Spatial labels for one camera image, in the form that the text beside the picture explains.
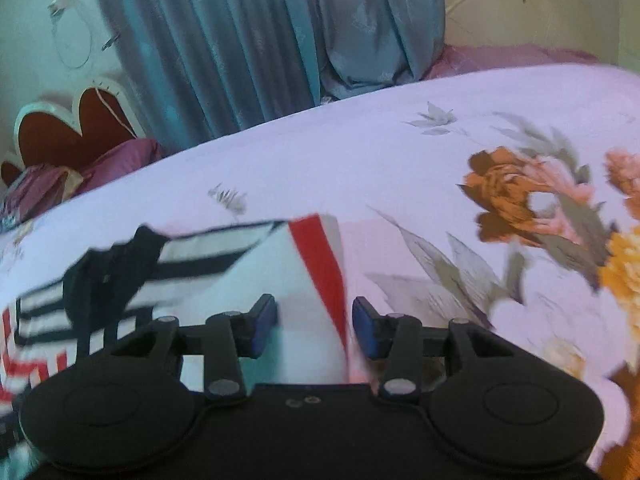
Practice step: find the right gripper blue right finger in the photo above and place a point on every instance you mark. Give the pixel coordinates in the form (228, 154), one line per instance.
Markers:
(395, 340)

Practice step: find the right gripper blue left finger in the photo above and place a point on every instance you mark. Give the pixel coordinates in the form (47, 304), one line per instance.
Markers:
(230, 337)

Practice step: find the striped knit sweater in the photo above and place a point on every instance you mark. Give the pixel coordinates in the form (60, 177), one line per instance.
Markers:
(108, 293)

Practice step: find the floral pink bed sheet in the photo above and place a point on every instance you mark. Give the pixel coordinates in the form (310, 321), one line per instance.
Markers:
(500, 209)

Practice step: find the maroon pillow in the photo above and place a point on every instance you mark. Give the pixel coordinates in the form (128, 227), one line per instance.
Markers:
(42, 187)

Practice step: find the red heart-shaped headboard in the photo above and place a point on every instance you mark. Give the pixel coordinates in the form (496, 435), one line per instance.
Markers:
(100, 118)

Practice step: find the pink blanket on far bed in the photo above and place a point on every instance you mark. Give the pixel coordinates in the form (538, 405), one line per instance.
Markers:
(459, 60)

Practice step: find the blue patterned curtain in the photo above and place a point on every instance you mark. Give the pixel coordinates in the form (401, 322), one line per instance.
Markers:
(203, 69)

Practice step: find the cream round headboard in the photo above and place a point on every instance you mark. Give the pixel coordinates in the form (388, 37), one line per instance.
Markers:
(591, 26)

